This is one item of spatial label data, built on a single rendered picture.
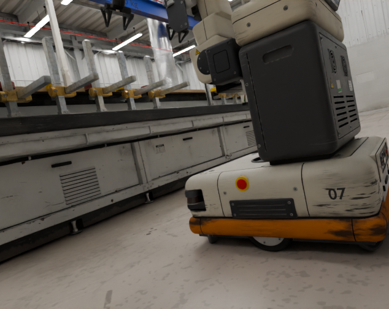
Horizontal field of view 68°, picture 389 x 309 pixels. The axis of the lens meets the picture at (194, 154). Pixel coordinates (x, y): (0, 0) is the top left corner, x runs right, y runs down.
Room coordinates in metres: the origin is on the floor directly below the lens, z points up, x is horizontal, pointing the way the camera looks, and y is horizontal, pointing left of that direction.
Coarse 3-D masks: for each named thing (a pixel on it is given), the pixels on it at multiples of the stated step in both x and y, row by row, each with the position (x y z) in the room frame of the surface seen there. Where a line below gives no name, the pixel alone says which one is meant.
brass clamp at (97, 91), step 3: (96, 87) 1.78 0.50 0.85; (99, 87) 1.80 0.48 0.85; (102, 87) 1.82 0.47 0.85; (105, 87) 1.83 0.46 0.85; (90, 90) 1.77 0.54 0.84; (93, 90) 1.76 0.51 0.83; (96, 90) 1.77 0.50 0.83; (99, 90) 1.79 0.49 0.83; (102, 90) 1.81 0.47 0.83; (90, 93) 1.78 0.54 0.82; (93, 93) 1.76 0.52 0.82; (96, 93) 1.78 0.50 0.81; (99, 93) 1.79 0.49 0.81; (102, 93) 1.81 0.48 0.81; (108, 93) 1.84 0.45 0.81; (111, 93) 1.86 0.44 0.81; (93, 96) 1.80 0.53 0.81; (102, 96) 1.85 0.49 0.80; (105, 96) 1.86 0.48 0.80; (108, 96) 1.88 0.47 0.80
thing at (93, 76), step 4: (88, 76) 1.47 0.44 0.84; (92, 76) 1.45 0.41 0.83; (96, 76) 1.46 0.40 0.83; (80, 80) 1.52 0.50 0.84; (84, 80) 1.50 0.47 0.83; (88, 80) 1.48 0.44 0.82; (92, 80) 1.47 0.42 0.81; (72, 84) 1.56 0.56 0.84; (76, 84) 1.54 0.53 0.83; (80, 84) 1.52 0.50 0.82; (84, 84) 1.51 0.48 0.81; (88, 84) 1.53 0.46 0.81; (64, 88) 1.62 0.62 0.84; (68, 88) 1.59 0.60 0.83; (72, 88) 1.57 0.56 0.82; (76, 88) 1.56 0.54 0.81; (68, 92) 1.60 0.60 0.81; (72, 92) 1.62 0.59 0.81; (52, 100) 1.71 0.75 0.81
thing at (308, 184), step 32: (256, 160) 1.27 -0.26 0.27; (320, 160) 0.87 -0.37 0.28; (352, 160) 0.78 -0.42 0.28; (192, 192) 1.11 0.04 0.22; (224, 192) 1.01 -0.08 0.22; (256, 192) 0.94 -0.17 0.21; (288, 192) 0.87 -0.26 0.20; (320, 192) 0.81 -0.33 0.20; (352, 192) 0.77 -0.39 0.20; (384, 192) 0.90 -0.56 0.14; (192, 224) 1.11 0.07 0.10; (224, 224) 1.02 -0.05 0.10; (256, 224) 0.95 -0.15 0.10; (288, 224) 0.88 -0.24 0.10; (320, 224) 0.82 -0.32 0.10; (352, 224) 0.77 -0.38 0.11; (384, 224) 0.75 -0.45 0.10
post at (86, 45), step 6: (84, 42) 1.79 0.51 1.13; (84, 48) 1.80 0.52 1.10; (90, 48) 1.81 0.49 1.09; (90, 54) 1.80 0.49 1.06; (90, 60) 1.79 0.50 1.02; (90, 66) 1.79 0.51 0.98; (90, 72) 1.80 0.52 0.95; (96, 72) 1.81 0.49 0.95; (96, 84) 1.79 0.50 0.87; (96, 96) 1.79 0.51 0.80; (96, 102) 1.80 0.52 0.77; (102, 102) 1.81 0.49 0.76; (102, 108) 1.80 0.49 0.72
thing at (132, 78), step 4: (132, 76) 1.65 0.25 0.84; (120, 80) 1.71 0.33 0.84; (124, 80) 1.69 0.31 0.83; (128, 80) 1.67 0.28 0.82; (132, 80) 1.65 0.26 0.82; (136, 80) 1.67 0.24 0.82; (112, 84) 1.75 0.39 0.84; (116, 84) 1.73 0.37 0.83; (120, 84) 1.71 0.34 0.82; (124, 84) 1.69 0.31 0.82; (128, 84) 1.71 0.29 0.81; (104, 88) 1.80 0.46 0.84; (108, 88) 1.78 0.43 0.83; (112, 88) 1.76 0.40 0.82; (116, 88) 1.75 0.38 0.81; (104, 92) 1.81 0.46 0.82; (108, 92) 1.81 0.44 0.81; (88, 96) 1.91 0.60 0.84; (92, 96) 1.88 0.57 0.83
